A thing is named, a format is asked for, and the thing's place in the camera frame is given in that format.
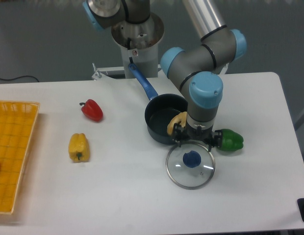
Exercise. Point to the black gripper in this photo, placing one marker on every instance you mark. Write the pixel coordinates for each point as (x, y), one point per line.
(212, 139)

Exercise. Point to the glass pot lid blue knob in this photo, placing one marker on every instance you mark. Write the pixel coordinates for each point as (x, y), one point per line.
(190, 165)

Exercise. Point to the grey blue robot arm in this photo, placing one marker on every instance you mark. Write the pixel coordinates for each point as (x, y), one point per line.
(183, 90)

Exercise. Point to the beige bagel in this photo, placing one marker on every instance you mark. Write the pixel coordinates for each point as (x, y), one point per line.
(178, 119)

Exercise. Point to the green bell pepper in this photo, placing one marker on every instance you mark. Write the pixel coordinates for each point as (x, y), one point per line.
(232, 141)

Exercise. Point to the dark blue saucepan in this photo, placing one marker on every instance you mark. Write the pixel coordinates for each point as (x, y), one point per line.
(161, 109)

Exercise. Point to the red bell pepper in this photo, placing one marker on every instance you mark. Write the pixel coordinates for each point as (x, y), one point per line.
(92, 110)

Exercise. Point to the yellow bell pepper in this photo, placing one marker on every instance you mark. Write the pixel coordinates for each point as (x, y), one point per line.
(78, 148)

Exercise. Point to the yellow woven basket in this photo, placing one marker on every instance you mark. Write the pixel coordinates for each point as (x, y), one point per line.
(17, 122)

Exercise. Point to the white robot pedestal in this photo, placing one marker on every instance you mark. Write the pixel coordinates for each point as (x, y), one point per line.
(139, 44)

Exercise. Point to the white mounting bracket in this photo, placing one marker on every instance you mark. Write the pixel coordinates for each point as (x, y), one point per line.
(112, 72)

